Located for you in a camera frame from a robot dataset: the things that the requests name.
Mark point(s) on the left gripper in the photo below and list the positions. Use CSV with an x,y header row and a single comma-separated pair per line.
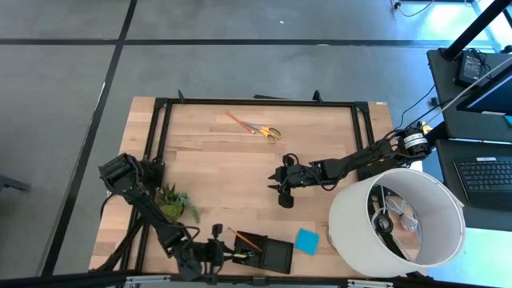
x,y
214,254

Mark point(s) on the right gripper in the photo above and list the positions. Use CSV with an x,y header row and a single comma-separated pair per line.
x,y
296,176

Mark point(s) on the black binder clip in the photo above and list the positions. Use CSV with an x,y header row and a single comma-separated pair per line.
x,y
250,254

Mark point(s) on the orange pencil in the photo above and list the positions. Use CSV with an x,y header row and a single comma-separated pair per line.
x,y
238,121
246,240

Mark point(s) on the black mesh desk organizer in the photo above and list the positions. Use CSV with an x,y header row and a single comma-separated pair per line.
x,y
276,256

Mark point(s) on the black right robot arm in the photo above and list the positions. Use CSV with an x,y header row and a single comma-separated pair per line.
x,y
360,160

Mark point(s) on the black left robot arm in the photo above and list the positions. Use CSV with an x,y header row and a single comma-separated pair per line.
x,y
148,204

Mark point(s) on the blue sticky note pad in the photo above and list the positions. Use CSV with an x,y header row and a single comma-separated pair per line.
x,y
307,241

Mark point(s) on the potted succulent plant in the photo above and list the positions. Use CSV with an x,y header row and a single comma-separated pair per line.
x,y
172,208

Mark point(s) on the white drum lamp shade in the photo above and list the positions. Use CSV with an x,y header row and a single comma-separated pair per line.
x,y
352,240

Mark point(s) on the black side desk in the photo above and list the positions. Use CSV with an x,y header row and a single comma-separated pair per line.
x,y
448,192
444,100

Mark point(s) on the black rig crossbar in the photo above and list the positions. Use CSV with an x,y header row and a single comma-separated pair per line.
x,y
60,282

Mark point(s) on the white rod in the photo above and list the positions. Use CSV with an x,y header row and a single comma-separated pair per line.
x,y
460,97

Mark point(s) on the black keyboard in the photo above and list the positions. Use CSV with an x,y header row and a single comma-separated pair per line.
x,y
484,180

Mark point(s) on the black power adapter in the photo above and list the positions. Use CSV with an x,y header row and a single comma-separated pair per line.
x,y
470,68

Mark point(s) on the computer monitor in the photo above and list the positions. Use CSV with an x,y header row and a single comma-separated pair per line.
x,y
492,98

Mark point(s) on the grey furniture leg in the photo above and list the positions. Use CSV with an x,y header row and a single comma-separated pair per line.
x,y
14,185

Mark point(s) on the black aluminium table frame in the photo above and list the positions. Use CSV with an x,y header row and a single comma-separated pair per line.
x,y
260,102

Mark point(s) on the black upright post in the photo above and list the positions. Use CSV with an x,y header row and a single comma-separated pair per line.
x,y
476,30

